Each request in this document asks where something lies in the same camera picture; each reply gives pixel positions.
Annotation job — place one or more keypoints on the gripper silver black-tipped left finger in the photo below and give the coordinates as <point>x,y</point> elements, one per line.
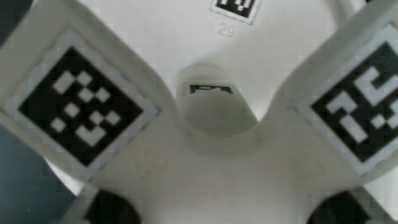
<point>100,208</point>

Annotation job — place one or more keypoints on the gripper silver black-tipped right finger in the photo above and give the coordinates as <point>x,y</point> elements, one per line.
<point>351,208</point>

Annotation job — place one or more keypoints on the white cross-shaped table base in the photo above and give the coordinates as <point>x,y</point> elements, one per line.
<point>191,185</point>

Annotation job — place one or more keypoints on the white cylindrical table leg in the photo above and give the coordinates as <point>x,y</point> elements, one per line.
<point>210,102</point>

